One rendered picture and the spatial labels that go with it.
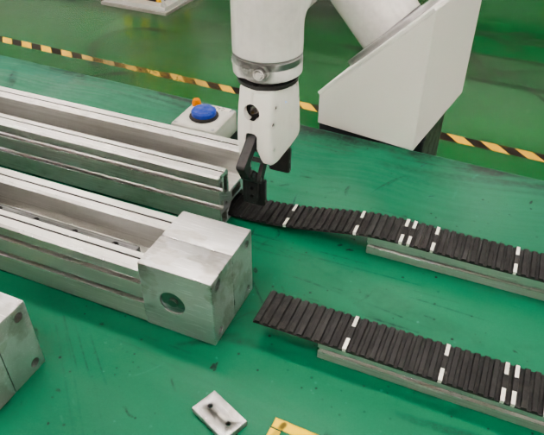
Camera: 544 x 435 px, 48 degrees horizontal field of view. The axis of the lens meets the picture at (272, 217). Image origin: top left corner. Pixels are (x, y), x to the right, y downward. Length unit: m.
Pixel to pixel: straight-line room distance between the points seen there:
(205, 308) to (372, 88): 0.51
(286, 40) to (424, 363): 0.38
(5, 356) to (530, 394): 0.52
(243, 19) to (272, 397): 0.40
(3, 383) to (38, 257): 0.17
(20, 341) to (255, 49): 0.40
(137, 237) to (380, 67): 0.48
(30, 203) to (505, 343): 0.61
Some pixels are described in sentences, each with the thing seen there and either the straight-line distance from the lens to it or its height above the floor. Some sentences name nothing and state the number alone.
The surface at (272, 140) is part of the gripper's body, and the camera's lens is 0.73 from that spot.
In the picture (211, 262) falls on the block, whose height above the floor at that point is 0.87.
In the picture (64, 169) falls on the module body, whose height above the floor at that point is 0.81.
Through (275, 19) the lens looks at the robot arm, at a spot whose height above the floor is 1.08.
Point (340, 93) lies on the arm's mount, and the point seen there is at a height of 0.85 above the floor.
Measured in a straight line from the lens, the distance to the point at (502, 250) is 0.81.
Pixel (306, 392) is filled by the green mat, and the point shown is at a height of 0.78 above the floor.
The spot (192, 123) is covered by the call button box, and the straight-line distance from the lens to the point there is 0.98.
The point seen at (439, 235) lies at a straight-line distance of 0.81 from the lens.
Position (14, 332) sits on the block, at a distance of 0.67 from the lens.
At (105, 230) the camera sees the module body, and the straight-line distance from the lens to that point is 0.79.
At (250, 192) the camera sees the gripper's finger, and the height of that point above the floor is 0.86.
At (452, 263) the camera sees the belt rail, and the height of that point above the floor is 0.80.
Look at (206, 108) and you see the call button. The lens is 0.99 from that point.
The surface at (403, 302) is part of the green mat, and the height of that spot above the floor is 0.78.
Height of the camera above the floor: 1.31
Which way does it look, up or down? 38 degrees down
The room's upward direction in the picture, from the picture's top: straight up
